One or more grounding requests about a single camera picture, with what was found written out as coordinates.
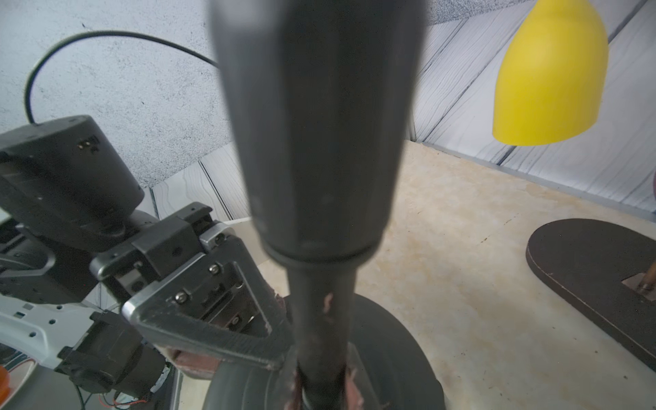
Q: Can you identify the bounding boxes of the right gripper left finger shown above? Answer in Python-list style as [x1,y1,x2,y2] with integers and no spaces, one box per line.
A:
[278,358,302,410]

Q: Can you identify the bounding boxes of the dark oval stand base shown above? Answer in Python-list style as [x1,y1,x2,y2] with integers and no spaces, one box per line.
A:
[525,219,655,368]

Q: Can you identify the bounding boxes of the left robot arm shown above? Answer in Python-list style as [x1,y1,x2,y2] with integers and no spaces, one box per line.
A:
[1,115,294,409]

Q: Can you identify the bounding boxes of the yellow plastic goblet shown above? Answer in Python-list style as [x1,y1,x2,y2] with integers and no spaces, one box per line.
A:
[492,0,609,146]

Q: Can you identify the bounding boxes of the black microphone stand pole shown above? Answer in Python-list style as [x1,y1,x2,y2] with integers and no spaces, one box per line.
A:
[208,1,425,409]

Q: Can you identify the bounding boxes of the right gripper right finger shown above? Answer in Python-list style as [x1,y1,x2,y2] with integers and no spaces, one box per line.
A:
[344,353,381,410]

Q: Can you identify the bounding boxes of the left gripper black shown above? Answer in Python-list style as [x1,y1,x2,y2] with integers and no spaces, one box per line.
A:
[90,202,293,371]

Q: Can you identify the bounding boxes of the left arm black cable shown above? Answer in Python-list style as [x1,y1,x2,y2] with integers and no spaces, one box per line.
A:
[24,30,219,125]

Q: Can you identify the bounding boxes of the black round stand base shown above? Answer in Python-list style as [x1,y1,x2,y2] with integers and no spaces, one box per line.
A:
[203,295,446,409]

